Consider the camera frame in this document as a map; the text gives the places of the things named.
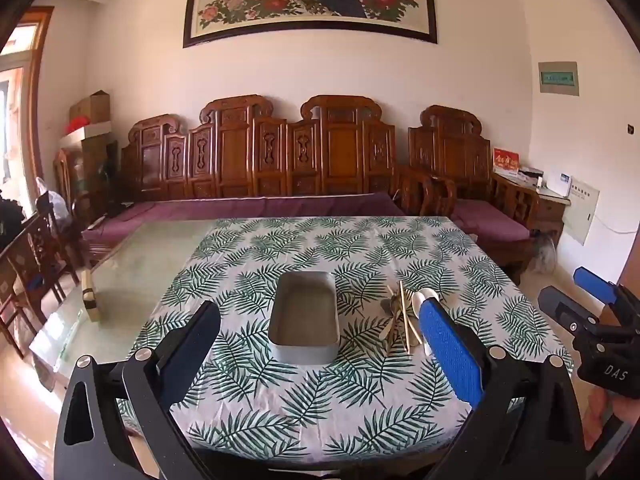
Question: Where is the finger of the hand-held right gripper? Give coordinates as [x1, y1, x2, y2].
[573, 266, 640, 331]
[538, 286, 601, 336]

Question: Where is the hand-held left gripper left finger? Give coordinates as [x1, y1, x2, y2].
[54, 300, 223, 480]

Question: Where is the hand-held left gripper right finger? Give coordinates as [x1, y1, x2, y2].
[417, 296, 588, 480]

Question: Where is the white spoon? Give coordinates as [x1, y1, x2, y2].
[411, 290, 444, 357]

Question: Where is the rectangular metal tray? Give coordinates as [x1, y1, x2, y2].
[267, 271, 341, 362]

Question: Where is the person's right hand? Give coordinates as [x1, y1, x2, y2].
[582, 389, 640, 453]

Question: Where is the grey fluffy duster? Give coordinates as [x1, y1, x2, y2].
[530, 230, 559, 274]

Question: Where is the leaf print tablecloth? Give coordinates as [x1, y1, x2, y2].
[116, 216, 576, 463]

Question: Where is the grey electrical panel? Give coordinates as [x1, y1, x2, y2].
[562, 176, 601, 246]

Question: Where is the wooden side table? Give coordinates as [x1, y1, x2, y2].
[492, 170, 571, 248]

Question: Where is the square purple seat cushion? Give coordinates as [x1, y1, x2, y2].
[450, 199, 532, 242]

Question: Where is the wooden block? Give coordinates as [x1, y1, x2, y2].
[81, 269, 101, 321]

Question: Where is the red box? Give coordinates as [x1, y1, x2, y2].
[492, 147, 521, 177]

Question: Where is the long purple seat cushion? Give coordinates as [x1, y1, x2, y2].
[82, 192, 403, 246]

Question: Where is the wooden chair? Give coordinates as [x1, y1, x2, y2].
[35, 192, 83, 286]
[0, 215, 66, 358]

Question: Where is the carved wooden armchair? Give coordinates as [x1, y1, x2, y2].
[397, 105, 541, 283]

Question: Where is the plastic bag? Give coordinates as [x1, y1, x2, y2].
[35, 177, 68, 221]

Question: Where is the carved wooden sofa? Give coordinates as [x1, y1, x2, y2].
[80, 94, 406, 266]

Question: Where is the wooden cabinet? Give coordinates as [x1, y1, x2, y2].
[54, 137, 121, 213]

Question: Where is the white flat box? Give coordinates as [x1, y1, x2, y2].
[59, 121, 112, 143]

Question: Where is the cardboard box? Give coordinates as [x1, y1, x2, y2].
[70, 90, 112, 126]

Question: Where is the green framed wall panel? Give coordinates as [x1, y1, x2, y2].
[538, 61, 580, 96]

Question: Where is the wooden door frame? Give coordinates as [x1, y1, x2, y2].
[20, 6, 55, 201]

